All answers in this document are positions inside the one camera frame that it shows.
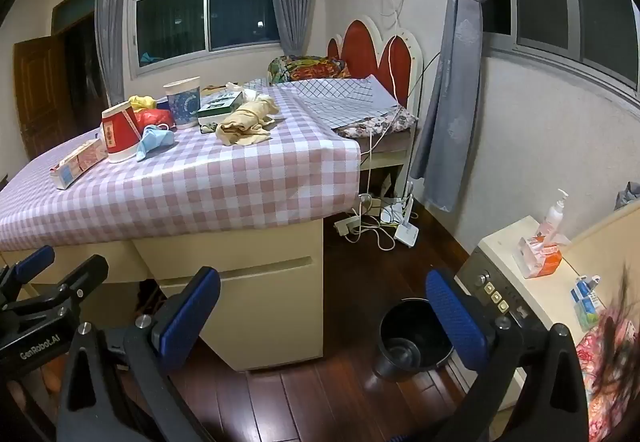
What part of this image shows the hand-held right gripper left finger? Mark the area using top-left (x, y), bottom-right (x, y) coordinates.
top-left (57, 267), bottom-right (221, 442)

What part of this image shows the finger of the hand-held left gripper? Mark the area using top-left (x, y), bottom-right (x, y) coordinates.
top-left (0, 254), bottom-right (110, 348)
top-left (0, 244), bottom-right (56, 305)

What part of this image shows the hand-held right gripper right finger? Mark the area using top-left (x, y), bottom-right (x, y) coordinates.
top-left (425, 269), bottom-right (588, 442)

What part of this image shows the black trash bin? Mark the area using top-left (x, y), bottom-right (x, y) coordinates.
top-left (372, 298), bottom-right (456, 383)

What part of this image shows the pink cardboard box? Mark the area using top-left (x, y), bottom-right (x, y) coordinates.
top-left (49, 139), bottom-right (109, 191)

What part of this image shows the red paper cup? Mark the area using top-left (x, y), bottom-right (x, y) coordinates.
top-left (101, 103), bottom-right (144, 164)

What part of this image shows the blue face mask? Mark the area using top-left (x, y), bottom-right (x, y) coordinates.
top-left (135, 124), bottom-right (176, 162)

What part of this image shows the red plastic bag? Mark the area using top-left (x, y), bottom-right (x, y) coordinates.
top-left (134, 108), bottom-right (174, 128)

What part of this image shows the beige cloth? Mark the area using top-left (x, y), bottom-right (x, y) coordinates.
top-left (215, 97), bottom-right (281, 147)

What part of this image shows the green cardboard box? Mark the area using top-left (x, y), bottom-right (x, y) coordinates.
top-left (196, 91), bottom-right (244, 127)

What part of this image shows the blue paper cup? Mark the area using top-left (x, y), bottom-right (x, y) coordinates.
top-left (163, 77), bottom-right (202, 130)

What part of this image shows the cream washing machine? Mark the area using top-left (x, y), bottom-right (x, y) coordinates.
top-left (452, 215), bottom-right (609, 418)

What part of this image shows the orange tissue pack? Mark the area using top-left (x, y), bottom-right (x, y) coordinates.
top-left (517, 234), bottom-right (571, 279)

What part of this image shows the pink checkered tablecloth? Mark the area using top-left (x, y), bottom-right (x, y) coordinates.
top-left (0, 83), bottom-right (362, 253)

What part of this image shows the blue and white box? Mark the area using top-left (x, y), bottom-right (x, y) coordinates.
top-left (570, 274), bottom-right (601, 316)

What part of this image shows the white pump bottle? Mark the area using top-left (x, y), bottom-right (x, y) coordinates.
top-left (542, 189), bottom-right (571, 243)

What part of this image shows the white power strip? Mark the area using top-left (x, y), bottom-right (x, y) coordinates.
top-left (333, 215), bottom-right (362, 237)

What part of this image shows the dark hair brush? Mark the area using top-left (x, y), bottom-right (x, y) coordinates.
top-left (594, 261), bottom-right (640, 399)

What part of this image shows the brown wooden door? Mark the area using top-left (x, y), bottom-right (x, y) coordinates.
top-left (13, 35), bottom-right (69, 161)

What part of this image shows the red floral cloth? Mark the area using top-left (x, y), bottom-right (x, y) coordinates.
top-left (575, 316), bottom-right (640, 439)

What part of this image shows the floral blanket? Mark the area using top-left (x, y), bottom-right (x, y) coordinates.
top-left (334, 109), bottom-right (419, 139)

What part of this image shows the grey tied curtain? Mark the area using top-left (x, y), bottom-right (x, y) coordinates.
top-left (409, 0), bottom-right (494, 213)

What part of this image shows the white grid-pattern sheet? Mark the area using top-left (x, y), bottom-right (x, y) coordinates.
top-left (249, 75), bottom-right (404, 131)

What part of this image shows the colourful patterned pillow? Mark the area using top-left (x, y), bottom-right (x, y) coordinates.
top-left (267, 54), bottom-right (354, 84)

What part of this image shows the red and white headboard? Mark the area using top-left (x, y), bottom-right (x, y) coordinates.
top-left (327, 15), bottom-right (425, 109)

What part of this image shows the white-framed sliding window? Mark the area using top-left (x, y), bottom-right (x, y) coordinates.
top-left (128, 0), bottom-right (287, 79)

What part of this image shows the cream bed frame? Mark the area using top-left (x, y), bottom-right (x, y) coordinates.
top-left (359, 131), bottom-right (419, 184)

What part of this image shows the white charging cable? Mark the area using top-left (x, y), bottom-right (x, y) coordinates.
top-left (357, 0), bottom-right (419, 235)

